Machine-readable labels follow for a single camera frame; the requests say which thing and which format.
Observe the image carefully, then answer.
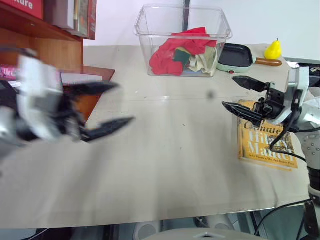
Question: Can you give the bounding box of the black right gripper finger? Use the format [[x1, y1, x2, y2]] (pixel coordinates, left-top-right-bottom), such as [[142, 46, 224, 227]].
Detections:
[[231, 75, 270, 93], [221, 100, 264, 127]]

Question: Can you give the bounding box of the white flat book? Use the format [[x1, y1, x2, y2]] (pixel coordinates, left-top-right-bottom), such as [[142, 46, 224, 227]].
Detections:
[[59, 71, 104, 85]]

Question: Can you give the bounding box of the cream cloth bag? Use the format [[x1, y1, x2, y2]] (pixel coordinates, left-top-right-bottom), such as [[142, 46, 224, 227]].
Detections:
[[184, 46, 218, 76]]

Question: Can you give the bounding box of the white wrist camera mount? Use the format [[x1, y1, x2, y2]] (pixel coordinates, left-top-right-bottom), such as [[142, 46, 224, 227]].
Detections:
[[274, 63, 311, 125], [16, 52, 65, 142]]

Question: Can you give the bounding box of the green sponge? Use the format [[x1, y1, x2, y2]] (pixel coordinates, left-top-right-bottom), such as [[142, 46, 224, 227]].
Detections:
[[172, 48, 191, 63]]

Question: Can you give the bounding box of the pink magenta book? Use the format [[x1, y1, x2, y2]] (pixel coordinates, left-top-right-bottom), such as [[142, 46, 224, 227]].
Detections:
[[0, 64, 20, 79]]

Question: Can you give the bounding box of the black floor cable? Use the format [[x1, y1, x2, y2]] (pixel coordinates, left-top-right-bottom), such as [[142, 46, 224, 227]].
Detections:
[[253, 199, 312, 238]]

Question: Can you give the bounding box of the dark red spine book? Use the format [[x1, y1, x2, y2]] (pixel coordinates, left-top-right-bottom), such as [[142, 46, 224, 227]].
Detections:
[[87, 0, 97, 41]]

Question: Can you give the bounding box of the grey metal pole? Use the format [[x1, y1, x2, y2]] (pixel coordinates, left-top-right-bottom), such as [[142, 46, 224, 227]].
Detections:
[[182, 0, 191, 32]]

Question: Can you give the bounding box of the grey round foot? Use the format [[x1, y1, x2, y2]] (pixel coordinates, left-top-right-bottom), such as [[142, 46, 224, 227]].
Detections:
[[131, 221, 161, 240]]

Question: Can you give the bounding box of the red cloth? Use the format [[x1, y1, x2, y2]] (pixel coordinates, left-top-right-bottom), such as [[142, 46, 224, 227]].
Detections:
[[149, 26, 217, 76]]

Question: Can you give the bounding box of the red book white lettering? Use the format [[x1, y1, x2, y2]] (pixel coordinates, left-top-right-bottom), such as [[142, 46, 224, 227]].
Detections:
[[0, 0, 45, 21]]

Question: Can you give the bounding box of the grey white book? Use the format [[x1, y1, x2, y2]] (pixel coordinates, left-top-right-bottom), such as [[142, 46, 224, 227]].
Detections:
[[44, 0, 76, 31]]

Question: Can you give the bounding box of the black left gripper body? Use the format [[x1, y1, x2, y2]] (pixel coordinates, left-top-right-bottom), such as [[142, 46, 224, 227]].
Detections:
[[53, 86, 87, 142]]

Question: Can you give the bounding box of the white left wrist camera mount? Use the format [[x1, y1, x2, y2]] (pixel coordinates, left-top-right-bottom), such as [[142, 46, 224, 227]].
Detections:
[[16, 52, 65, 142]]

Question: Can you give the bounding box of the wooden bookshelf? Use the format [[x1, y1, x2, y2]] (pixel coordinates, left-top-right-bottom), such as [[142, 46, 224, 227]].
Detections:
[[0, 0, 116, 124]]

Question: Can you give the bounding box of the dark green spine book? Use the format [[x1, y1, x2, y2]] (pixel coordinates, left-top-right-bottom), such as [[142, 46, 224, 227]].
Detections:
[[73, 0, 89, 36]]

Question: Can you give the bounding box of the mint green electric frying pan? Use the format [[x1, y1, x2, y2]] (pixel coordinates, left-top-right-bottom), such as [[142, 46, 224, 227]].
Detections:
[[216, 42, 283, 74]]

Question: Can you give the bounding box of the grey rounded robot torso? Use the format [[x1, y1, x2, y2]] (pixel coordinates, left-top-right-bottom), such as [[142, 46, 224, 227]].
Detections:
[[141, 226, 268, 240]]

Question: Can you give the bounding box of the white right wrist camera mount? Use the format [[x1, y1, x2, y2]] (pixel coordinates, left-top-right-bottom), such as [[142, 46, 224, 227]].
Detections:
[[274, 63, 311, 125]]

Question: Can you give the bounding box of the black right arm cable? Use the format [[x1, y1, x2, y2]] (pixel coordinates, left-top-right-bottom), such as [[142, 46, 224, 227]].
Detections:
[[269, 108, 309, 162]]

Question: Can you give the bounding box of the yellow hardcover book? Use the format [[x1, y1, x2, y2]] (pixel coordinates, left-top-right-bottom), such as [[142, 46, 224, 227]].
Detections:
[[236, 99, 299, 172]]

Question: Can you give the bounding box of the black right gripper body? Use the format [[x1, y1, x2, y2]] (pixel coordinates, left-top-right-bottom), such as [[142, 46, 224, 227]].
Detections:
[[252, 81, 286, 121]]

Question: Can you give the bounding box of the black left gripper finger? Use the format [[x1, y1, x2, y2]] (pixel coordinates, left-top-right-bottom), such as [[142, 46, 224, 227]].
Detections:
[[63, 81, 120, 98], [79, 116, 136, 144]]

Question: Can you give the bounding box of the clear plastic bin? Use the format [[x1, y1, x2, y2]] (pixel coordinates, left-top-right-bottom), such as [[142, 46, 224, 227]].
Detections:
[[134, 4, 233, 78]]

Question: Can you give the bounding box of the yellow toy pear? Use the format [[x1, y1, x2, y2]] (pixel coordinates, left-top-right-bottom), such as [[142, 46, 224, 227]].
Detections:
[[264, 37, 283, 61]]

